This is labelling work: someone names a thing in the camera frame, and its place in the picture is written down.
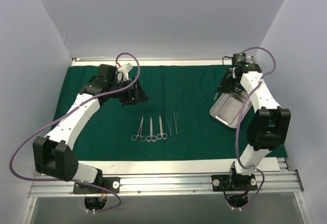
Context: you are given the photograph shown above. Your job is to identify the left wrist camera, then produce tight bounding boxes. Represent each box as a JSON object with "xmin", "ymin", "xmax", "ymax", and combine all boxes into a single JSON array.
[{"xmin": 116, "ymin": 63, "xmax": 133, "ymax": 82}]

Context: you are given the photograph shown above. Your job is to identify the steel forceps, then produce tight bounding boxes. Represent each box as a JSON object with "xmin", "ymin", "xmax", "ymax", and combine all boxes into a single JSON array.
[
  {"xmin": 131, "ymin": 117, "xmax": 146, "ymax": 142},
  {"xmin": 156, "ymin": 116, "xmax": 168, "ymax": 140}
]

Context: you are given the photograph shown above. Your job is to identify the green surgical cloth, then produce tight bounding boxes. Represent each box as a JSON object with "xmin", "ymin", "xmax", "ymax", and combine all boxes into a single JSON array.
[{"xmin": 42, "ymin": 64, "xmax": 289, "ymax": 161}]

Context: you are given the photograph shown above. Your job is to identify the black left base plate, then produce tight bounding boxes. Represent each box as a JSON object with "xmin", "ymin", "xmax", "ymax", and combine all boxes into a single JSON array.
[{"xmin": 73, "ymin": 177, "xmax": 121, "ymax": 194}]

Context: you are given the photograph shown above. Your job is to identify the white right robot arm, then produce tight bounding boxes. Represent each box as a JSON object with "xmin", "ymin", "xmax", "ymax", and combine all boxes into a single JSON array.
[{"xmin": 218, "ymin": 63, "xmax": 291, "ymax": 190}]

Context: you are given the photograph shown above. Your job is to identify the steel tweezers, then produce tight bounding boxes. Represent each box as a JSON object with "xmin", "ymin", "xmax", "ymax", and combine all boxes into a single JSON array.
[
  {"xmin": 167, "ymin": 119, "xmax": 172, "ymax": 137},
  {"xmin": 173, "ymin": 112, "xmax": 178, "ymax": 135}
]

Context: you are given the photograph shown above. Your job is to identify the steel instrument tray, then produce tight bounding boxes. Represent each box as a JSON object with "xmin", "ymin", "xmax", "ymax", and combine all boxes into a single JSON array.
[{"xmin": 209, "ymin": 91, "xmax": 247, "ymax": 129}]

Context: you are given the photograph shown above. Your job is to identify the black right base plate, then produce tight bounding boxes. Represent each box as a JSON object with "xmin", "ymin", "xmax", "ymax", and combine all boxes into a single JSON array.
[{"xmin": 211, "ymin": 175, "xmax": 258, "ymax": 192}]

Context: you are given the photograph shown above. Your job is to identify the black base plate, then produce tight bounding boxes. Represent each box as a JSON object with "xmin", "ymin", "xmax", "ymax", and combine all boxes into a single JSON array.
[
  {"xmin": 73, "ymin": 177, "xmax": 121, "ymax": 194},
  {"xmin": 211, "ymin": 175, "xmax": 258, "ymax": 192}
]

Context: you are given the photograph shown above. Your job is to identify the steel surgical scissors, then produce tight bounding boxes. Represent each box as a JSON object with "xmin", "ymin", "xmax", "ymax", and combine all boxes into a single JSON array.
[{"xmin": 146, "ymin": 117, "xmax": 157, "ymax": 142}]

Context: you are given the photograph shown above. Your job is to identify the aluminium front rail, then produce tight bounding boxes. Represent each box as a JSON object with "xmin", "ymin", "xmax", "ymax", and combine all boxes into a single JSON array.
[{"xmin": 28, "ymin": 171, "xmax": 304, "ymax": 197}]

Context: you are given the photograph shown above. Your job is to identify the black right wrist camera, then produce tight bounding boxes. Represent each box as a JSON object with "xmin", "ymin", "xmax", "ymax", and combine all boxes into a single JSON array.
[{"xmin": 231, "ymin": 53, "xmax": 249, "ymax": 66}]

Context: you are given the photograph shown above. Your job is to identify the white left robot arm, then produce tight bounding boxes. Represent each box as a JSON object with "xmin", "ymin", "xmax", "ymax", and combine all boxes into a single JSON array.
[{"xmin": 33, "ymin": 64, "xmax": 149, "ymax": 193}]

